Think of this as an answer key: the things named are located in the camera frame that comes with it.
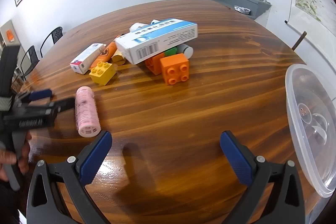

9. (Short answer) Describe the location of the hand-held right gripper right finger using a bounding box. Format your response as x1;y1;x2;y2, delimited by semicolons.
220;130;306;224

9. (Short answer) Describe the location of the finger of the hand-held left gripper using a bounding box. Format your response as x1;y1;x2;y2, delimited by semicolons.
47;97;76;115
16;89;52;105

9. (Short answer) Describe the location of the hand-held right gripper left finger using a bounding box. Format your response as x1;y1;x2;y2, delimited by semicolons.
26;130;113;224

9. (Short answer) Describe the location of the pink hair roller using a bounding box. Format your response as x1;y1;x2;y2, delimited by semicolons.
75;86;101;138

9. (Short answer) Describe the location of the yellow toy brick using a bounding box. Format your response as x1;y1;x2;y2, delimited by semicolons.
89;61;117;86

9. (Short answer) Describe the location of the orange tube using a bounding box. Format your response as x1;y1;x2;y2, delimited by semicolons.
90;42;118;70

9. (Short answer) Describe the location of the small yellow packet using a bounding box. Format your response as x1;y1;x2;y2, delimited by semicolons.
111;50;127;66

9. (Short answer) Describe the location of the clear plastic container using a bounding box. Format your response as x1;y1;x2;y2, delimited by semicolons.
285;64;336;198

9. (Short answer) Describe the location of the small orange toy brick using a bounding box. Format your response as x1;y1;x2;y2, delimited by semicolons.
144;53;165;75

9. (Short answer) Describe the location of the white blue medicine box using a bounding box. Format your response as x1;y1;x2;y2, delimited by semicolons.
115;19;198;65

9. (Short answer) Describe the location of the person's left hand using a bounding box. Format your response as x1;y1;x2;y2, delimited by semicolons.
0;132;32;182

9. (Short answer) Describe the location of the black chair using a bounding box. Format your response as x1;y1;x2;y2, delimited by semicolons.
20;46;40;81
40;26;64;58

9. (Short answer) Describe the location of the small white red box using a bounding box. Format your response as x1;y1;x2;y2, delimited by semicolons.
70;43;107;74

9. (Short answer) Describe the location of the beige cabinet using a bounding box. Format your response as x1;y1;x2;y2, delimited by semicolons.
0;19;21;49

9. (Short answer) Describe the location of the wooden desk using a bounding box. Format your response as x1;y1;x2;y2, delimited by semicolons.
18;0;323;224

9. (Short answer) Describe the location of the large orange toy brick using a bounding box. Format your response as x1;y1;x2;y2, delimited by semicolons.
160;53;190;86

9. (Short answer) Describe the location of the wooden stick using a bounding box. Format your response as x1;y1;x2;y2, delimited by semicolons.
292;31;307;51

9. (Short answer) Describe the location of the crumpled foil tray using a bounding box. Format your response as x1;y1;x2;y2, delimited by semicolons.
234;5;251;15

